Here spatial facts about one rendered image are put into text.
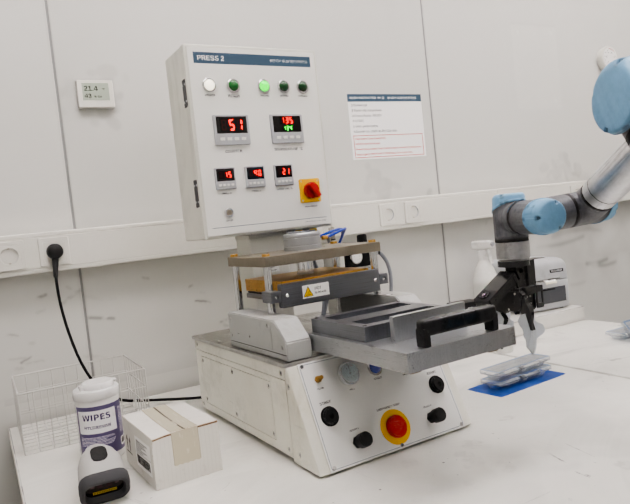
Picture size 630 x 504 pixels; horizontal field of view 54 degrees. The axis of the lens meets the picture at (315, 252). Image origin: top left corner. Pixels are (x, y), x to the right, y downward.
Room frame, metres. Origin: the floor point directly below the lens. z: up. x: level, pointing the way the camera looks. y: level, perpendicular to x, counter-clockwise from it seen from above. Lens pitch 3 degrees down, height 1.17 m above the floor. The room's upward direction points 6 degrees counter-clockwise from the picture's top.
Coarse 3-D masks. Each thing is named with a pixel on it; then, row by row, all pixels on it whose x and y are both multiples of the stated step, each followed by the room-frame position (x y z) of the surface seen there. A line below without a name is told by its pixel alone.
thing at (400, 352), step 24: (432, 312) 0.98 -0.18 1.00; (312, 336) 1.09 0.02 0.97; (408, 336) 0.96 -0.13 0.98; (432, 336) 0.96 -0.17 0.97; (456, 336) 0.94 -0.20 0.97; (480, 336) 0.94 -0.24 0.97; (504, 336) 0.96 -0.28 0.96; (360, 360) 0.97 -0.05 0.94; (384, 360) 0.91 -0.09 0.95; (408, 360) 0.87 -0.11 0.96; (432, 360) 0.89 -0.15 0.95; (456, 360) 0.91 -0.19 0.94
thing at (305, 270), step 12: (300, 264) 1.30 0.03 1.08; (312, 264) 1.31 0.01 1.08; (276, 276) 1.32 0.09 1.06; (288, 276) 1.29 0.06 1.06; (300, 276) 1.26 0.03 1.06; (312, 276) 1.23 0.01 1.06; (324, 276) 1.24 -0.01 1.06; (252, 288) 1.31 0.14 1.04; (264, 288) 1.26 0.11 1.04; (276, 288) 1.21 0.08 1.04
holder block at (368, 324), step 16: (384, 304) 1.18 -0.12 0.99; (400, 304) 1.18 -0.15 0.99; (416, 304) 1.14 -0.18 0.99; (432, 304) 1.12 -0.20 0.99; (320, 320) 1.08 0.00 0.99; (336, 320) 1.06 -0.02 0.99; (352, 320) 1.04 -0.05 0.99; (368, 320) 1.05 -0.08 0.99; (384, 320) 1.01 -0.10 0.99; (336, 336) 1.04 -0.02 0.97; (352, 336) 1.00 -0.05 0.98; (368, 336) 0.97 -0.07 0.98; (384, 336) 0.99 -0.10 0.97
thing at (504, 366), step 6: (528, 354) 1.48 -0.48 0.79; (534, 354) 1.47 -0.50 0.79; (540, 354) 1.47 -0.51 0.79; (510, 360) 1.44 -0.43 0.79; (516, 360) 1.44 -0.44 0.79; (522, 360) 1.43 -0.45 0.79; (528, 360) 1.42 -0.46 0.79; (534, 360) 1.42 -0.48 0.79; (492, 366) 1.41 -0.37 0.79; (498, 366) 1.40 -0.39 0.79; (504, 366) 1.40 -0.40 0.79; (510, 366) 1.39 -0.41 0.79; (516, 366) 1.38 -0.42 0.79; (498, 372) 1.35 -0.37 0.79
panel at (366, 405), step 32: (320, 384) 1.07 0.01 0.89; (384, 384) 1.12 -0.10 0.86; (416, 384) 1.15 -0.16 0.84; (448, 384) 1.18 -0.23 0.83; (320, 416) 1.04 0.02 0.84; (352, 416) 1.06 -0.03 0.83; (384, 416) 1.09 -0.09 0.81; (416, 416) 1.12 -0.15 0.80; (448, 416) 1.15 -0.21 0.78; (352, 448) 1.03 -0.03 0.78; (384, 448) 1.06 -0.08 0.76
